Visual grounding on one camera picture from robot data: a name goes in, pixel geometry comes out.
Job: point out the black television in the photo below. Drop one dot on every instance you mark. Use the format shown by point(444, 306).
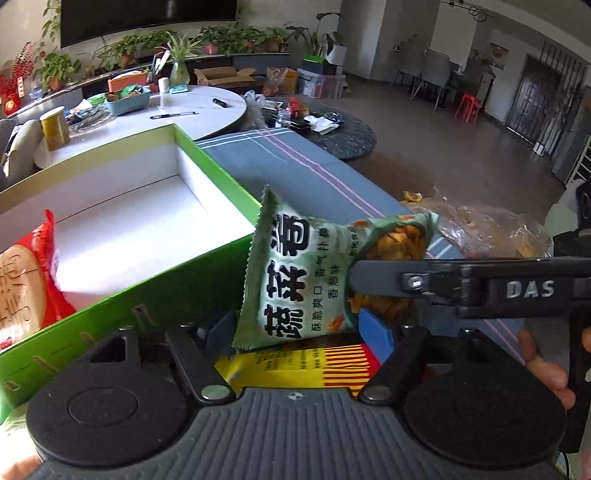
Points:
point(147, 18)

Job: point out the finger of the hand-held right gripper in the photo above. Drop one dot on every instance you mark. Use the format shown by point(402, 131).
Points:
point(378, 277)

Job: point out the green lidded container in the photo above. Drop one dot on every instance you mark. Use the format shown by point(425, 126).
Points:
point(97, 98)

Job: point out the clear plastic bag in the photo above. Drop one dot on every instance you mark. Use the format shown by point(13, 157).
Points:
point(485, 226)

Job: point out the person's right hand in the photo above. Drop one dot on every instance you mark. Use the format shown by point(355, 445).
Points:
point(547, 371)

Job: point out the row of potted plants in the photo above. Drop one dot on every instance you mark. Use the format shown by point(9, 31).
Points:
point(57, 69)

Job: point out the grey-blue striped cloth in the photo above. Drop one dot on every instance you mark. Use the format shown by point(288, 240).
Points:
point(323, 170)

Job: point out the teal tissue pack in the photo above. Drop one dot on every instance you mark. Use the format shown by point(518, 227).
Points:
point(179, 89)

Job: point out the red berry decoration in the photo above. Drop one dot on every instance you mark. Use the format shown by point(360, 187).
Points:
point(14, 90)

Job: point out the grey television cabinet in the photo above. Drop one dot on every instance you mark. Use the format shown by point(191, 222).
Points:
point(258, 60)

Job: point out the black box with green top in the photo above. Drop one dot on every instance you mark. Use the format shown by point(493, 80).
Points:
point(321, 67)

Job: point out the clear storage bin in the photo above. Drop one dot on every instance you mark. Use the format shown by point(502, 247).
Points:
point(323, 85)

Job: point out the orange box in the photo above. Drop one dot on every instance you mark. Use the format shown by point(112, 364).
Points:
point(124, 83)

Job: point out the wall picture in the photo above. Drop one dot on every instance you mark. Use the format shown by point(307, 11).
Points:
point(497, 55)

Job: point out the dark metal grille door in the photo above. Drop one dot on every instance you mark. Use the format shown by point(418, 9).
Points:
point(535, 106)

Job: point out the blue basket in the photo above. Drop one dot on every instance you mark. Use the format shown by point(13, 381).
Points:
point(127, 105)

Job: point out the orange plastic bag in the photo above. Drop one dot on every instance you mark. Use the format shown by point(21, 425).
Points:
point(281, 81)

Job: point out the dark marble round table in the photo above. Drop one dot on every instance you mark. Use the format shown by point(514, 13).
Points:
point(351, 138)

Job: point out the black marker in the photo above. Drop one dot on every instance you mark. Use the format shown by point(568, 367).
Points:
point(220, 103)

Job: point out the hanging green vine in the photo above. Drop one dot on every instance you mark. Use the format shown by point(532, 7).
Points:
point(53, 21)

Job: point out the small white bottle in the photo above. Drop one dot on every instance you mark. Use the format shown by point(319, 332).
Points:
point(164, 86)

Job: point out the gold can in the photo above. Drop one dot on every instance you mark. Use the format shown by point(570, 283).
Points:
point(54, 131)

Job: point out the green snack packet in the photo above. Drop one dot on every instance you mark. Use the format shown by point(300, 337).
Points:
point(286, 277)

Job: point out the small red packet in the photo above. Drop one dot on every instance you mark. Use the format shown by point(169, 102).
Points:
point(298, 107)

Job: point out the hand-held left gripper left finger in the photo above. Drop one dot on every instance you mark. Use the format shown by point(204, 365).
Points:
point(220, 332)

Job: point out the black pen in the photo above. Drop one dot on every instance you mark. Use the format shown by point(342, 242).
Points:
point(173, 115)

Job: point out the yellow red striped snack packet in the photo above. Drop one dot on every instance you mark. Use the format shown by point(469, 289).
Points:
point(286, 369)

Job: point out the red stool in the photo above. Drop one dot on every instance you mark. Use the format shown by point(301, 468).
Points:
point(468, 106)

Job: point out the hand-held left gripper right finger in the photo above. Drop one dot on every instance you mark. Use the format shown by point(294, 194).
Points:
point(376, 334)

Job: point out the grey dining chair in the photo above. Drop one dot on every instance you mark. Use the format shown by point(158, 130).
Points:
point(434, 71)
point(406, 64)

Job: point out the spider plant in glass vase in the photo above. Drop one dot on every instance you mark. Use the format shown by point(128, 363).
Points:
point(179, 74)

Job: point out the white plastic bag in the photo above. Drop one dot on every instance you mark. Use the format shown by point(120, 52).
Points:
point(256, 108)

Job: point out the large leafy plant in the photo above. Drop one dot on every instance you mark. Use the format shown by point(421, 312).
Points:
point(318, 34)

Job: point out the clear glass tray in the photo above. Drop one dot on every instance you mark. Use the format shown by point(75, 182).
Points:
point(90, 120)

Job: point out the red round-cracker snack packet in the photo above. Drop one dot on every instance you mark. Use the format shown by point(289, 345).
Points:
point(27, 286)

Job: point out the white tissue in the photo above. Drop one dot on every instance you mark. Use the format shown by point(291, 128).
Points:
point(323, 124)

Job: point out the green gift box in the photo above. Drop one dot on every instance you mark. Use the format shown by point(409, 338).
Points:
point(138, 304)

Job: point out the cardboard box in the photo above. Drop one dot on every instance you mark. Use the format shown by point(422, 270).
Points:
point(221, 77)

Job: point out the white round table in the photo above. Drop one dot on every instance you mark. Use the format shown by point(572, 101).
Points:
point(198, 110)

